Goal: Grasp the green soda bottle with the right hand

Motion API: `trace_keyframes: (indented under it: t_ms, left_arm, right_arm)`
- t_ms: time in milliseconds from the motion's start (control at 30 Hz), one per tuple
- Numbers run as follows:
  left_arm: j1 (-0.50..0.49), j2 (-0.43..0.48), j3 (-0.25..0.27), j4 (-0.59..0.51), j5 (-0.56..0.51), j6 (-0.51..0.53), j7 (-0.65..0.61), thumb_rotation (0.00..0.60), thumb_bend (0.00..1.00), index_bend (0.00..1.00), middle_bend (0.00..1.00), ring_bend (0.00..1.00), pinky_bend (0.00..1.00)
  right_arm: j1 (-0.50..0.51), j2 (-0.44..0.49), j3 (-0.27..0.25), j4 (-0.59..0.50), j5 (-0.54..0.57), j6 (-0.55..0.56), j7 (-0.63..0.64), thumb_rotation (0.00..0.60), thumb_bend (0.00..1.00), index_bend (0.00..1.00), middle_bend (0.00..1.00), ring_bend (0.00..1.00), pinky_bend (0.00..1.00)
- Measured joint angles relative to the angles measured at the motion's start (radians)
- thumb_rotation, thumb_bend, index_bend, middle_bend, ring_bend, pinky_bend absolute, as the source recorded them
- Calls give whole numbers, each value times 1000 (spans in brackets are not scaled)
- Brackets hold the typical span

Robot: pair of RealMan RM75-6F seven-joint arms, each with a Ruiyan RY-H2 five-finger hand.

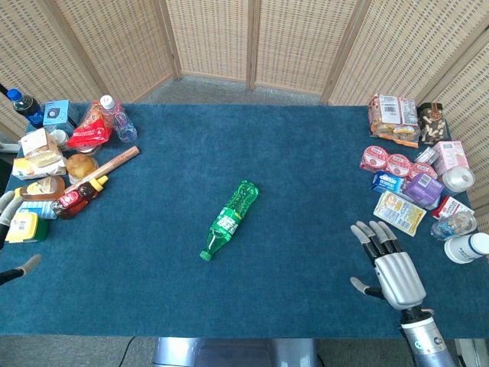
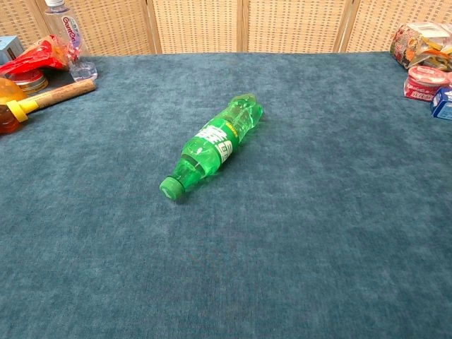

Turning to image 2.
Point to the green plastic soda bottle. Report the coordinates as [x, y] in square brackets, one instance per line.
[215, 143]

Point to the clear water bottle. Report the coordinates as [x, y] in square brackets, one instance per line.
[69, 31]

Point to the orange drink bottle yellow cap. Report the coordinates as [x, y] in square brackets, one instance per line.
[8, 106]

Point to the teal velvet tablecloth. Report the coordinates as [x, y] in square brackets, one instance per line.
[247, 229]

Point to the woven rattan folding screen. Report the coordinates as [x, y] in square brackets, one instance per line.
[226, 24]

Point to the round red tin can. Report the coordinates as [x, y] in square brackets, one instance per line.
[30, 80]

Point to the pink red cup container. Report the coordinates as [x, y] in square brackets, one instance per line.
[425, 82]

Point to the red plastic snack bag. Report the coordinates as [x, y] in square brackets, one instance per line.
[39, 56]

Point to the blue white carton box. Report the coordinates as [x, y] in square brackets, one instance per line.
[443, 103]

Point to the colourful transparent snack bag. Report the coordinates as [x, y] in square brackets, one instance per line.
[420, 44]

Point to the blue grey box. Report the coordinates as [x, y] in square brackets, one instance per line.
[8, 47]

